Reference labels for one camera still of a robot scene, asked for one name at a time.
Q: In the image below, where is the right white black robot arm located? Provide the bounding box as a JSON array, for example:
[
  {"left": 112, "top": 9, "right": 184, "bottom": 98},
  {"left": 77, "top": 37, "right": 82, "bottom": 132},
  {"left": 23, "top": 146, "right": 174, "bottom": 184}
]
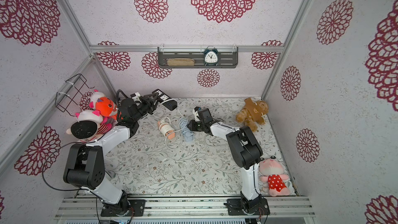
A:
[{"left": 187, "top": 107, "right": 263, "bottom": 207}]

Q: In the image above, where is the black faced striped plush doll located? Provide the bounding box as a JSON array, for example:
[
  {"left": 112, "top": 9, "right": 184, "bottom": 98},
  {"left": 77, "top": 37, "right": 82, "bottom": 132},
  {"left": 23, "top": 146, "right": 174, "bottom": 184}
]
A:
[{"left": 66, "top": 110, "right": 115, "bottom": 143}]

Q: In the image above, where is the black wire wall basket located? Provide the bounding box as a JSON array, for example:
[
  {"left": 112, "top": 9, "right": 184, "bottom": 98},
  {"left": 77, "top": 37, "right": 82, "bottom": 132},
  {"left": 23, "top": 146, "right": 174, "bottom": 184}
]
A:
[{"left": 55, "top": 73, "right": 95, "bottom": 117}]

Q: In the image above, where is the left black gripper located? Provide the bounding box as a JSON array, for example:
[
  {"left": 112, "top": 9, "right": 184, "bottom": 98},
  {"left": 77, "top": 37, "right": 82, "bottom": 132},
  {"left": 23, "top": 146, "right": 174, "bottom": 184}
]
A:
[{"left": 133, "top": 92, "right": 161, "bottom": 122}]

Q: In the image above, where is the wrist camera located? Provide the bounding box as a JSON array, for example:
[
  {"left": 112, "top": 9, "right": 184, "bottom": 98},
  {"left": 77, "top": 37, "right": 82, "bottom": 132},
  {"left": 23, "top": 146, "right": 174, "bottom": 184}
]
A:
[
  {"left": 193, "top": 106, "right": 201, "bottom": 121},
  {"left": 130, "top": 92, "right": 141, "bottom": 103}
]

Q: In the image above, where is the brown teddy bear plush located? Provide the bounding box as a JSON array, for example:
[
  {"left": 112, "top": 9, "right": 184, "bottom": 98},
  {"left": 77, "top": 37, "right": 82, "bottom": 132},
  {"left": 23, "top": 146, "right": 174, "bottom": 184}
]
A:
[{"left": 235, "top": 97, "right": 268, "bottom": 132}]

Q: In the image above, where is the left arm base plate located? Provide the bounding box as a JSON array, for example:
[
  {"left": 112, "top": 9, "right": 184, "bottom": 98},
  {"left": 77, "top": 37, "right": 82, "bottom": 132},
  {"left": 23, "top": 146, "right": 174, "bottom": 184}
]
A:
[{"left": 100, "top": 200, "right": 146, "bottom": 217}]

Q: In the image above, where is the grey wall shelf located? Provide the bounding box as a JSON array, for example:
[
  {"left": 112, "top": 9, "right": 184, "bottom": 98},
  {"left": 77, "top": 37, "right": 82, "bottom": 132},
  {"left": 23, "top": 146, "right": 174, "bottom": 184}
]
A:
[{"left": 158, "top": 46, "right": 238, "bottom": 68}]

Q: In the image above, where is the pink plush red dotted dress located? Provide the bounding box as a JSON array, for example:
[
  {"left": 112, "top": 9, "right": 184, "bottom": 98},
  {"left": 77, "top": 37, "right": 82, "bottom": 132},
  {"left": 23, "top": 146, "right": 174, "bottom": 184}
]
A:
[{"left": 259, "top": 156, "right": 291, "bottom": 197}]

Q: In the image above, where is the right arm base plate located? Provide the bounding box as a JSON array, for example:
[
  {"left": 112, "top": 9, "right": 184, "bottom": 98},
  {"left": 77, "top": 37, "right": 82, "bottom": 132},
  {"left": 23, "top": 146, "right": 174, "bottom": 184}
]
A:
[{"left": 224, "top": 197, "right": 271, "bottom": 216}]

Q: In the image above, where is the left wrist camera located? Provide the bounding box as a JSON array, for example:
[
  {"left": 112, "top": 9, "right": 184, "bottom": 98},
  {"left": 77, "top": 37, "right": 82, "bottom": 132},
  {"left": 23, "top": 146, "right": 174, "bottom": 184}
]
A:
[{"left": 130, "top": 92, "right": 141, "bottom": 103}]

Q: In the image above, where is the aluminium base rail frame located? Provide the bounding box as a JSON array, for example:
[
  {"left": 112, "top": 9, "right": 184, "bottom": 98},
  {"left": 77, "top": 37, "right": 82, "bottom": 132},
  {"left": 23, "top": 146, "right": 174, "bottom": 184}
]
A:
[{"left": 52, "top": 194, "right": 318, "bottom": 224}]

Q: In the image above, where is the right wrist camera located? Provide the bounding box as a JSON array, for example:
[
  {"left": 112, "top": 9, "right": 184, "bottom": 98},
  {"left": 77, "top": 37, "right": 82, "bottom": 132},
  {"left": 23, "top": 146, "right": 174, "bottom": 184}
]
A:
[{"left": 193, "top": 106, "right": 201, "bottom": 121}]

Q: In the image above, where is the orange fish plush toy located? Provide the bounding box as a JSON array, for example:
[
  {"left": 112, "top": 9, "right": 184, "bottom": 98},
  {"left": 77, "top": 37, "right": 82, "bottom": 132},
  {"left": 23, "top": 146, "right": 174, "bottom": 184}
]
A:
[{"left": 89, "top": 90, "right": 118, "bottom": 121}]

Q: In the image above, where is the teal alarm clock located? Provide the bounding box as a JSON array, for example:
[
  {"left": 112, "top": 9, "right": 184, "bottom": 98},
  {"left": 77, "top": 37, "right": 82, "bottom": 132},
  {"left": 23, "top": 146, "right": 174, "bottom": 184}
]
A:
[{"left": 204, "top": 48, "right": 219, "bottom": 66}]

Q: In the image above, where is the light blue power strip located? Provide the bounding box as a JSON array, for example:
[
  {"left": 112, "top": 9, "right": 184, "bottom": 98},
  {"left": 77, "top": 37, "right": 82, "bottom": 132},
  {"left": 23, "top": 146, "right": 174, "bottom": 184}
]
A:
[{"left": 179, "top": 117, "right": 194, "bottom": 143}]

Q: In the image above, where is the floral table mat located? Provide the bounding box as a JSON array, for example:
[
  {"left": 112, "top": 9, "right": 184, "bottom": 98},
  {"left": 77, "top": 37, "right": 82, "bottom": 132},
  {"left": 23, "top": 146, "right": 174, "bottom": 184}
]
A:
[{"left": 105, "top": 97, "right": 282, "bottom": 196}]

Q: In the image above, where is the pink power strip white cord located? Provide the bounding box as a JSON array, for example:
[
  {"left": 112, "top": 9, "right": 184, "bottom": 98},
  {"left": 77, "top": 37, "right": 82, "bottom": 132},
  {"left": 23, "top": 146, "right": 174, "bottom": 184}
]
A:
[{"left": 157, "top": 117, "right": 176, "bottom": 141}]

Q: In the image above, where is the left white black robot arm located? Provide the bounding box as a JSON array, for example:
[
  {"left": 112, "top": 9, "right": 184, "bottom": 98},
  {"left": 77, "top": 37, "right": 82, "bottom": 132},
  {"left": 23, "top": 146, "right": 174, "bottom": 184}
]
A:
[{"left": 63, "top": 92, "right": 159, "bottom": 207}]

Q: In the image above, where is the tan pouch on shelf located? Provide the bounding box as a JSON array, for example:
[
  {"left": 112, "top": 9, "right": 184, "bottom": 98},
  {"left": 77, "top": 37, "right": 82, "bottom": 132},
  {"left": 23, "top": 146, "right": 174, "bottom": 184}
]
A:
[{"left": 167, "top": 58, "right": 195, "bottom": 66}]

